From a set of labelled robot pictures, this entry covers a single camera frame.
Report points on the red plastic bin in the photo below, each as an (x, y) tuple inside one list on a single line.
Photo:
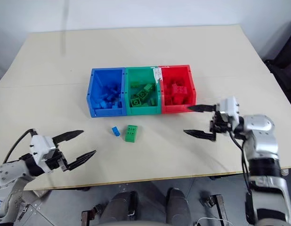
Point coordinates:
[(170, 75)]

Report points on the green plastic bin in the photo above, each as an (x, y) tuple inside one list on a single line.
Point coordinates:
[(128, 80)]

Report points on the flat green block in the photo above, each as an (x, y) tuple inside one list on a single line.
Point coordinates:
[(135, 84)]

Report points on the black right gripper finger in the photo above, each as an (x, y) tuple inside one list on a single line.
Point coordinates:
[(199, 134), (203, 108)]

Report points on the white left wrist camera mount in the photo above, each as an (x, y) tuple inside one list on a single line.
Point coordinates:
[(42, 147)]

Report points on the small green block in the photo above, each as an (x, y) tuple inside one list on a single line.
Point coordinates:
[(152, 101)]

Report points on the small blue block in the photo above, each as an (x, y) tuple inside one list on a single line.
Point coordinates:
[(115, 131)]

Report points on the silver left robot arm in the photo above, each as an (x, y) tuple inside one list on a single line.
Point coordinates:
[(6, 174)]

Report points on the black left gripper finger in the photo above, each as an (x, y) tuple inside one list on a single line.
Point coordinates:
[(82, 159), (67, 135)]

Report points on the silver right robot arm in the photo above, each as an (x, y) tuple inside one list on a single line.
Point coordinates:
[(261, 141)]

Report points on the white tape patch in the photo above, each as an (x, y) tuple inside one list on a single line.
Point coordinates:
[(157, 73)]

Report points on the dark rounded shape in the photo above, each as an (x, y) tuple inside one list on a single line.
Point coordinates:
[(178, 204), (122, 207)]

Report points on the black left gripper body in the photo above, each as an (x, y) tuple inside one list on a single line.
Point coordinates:
[(58, 161)]

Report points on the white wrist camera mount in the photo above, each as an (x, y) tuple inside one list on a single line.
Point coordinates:
[(230, 107), (42, 147)]

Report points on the blue plastic bin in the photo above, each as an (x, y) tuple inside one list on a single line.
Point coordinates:
[(96, 94)]

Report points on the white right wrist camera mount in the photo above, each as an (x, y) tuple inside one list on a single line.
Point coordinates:
[(230, 107)]

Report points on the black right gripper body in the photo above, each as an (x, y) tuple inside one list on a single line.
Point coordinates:
[(220, 124)]

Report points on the large green studded block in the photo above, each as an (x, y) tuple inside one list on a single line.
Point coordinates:
[(131, 133)]

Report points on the metal floor bracket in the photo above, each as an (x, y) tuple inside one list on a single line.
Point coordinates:
[(216, 203), (87, 215)]

